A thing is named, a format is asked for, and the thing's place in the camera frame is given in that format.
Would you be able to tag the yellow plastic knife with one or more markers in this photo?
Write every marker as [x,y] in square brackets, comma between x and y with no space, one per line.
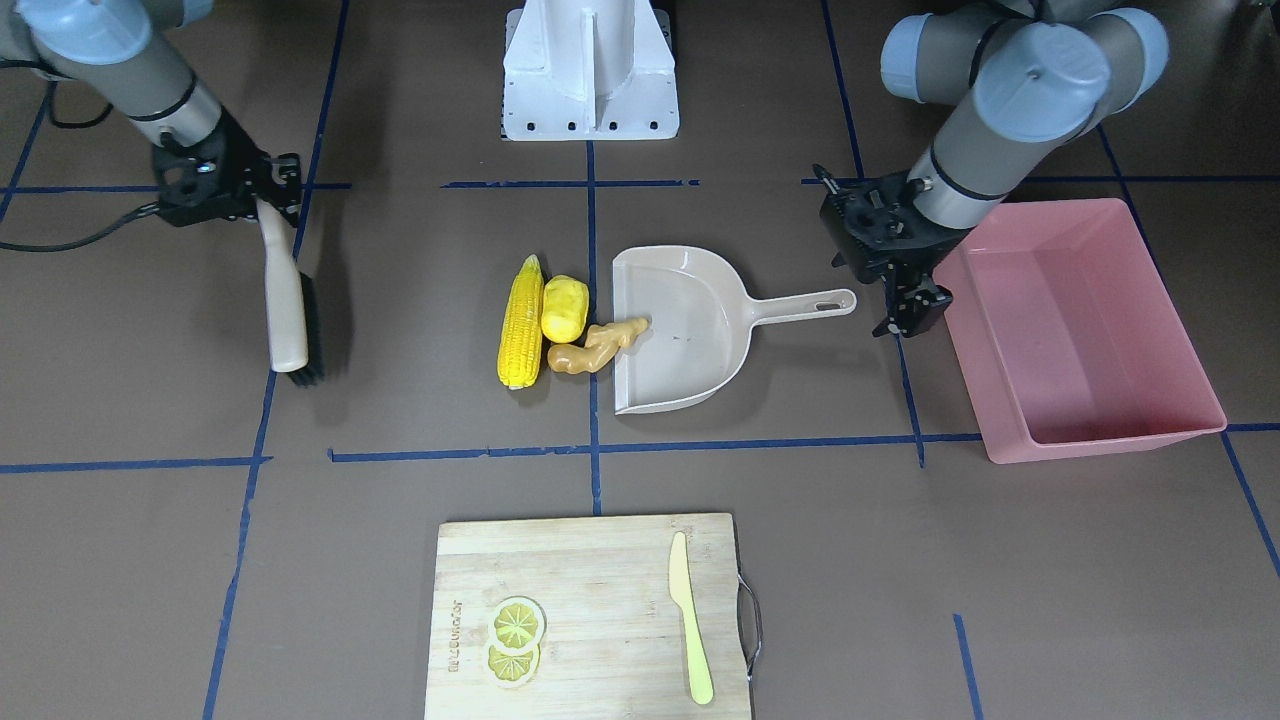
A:
[699,680]

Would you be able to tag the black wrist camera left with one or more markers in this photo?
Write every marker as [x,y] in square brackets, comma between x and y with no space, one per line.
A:
[852,211]

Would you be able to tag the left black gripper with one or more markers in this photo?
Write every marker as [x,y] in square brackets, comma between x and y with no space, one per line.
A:
[918,300]

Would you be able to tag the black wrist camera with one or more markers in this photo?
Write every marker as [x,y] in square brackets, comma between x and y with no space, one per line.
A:
[852,211]
[190,189]

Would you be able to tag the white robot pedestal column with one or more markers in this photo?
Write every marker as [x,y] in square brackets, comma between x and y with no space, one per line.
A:
[590,71]

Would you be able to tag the beige plastic dustpan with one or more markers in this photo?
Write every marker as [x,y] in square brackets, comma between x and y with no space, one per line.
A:
[701,323]

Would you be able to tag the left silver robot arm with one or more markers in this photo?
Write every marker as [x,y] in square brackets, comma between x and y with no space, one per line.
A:
[1022,78]

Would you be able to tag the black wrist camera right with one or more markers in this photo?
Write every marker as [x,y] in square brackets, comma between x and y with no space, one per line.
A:
[190,189]

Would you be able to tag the yellow potato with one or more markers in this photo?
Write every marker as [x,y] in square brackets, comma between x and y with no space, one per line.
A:
[564,314]

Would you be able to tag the pink plastic bin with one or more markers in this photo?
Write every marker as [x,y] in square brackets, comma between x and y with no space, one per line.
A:
[1067,338]

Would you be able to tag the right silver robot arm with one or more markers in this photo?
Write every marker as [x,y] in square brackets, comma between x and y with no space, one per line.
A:
[119,48]

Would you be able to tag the yellow corn cob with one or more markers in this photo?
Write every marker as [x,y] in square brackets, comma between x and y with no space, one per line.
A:
[519,356]

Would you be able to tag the wooden cutting board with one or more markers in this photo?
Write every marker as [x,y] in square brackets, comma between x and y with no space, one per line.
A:
[613,648]

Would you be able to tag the brown ginger root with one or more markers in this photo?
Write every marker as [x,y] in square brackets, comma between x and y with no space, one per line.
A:
[602,343]

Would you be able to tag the beige hand brush black bristles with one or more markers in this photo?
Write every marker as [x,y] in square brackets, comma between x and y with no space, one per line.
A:
[291,305]

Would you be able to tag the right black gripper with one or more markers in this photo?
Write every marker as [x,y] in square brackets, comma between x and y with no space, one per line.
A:
[243,165]

